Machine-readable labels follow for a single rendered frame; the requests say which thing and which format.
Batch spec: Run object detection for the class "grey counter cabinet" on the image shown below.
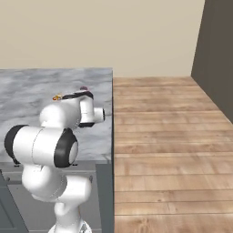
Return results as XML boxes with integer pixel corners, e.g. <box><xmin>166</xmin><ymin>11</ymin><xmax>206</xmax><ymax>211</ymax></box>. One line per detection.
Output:
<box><xmin>0</xmin><ymin>159</ymin><xmax>116</xmax><ymax>233</ymax></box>

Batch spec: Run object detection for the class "grey cabinet door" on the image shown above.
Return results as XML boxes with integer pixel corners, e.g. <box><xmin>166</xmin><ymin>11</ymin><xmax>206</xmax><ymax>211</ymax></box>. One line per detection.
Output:
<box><xmin>6</xmin><ymin>182</ymin><xmax>102</xmax><ymax>233</ymax></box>

